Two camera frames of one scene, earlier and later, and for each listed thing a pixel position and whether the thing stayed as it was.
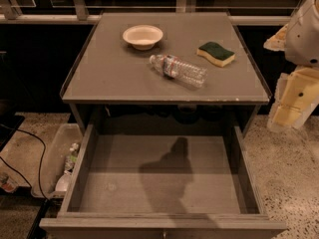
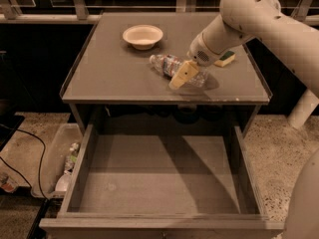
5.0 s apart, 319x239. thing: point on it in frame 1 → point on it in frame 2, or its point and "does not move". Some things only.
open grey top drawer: (161, 181) does not move
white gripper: (303, 39) → (198, 53)
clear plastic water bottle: (179, 70) does not move
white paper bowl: (143, 37) does not move
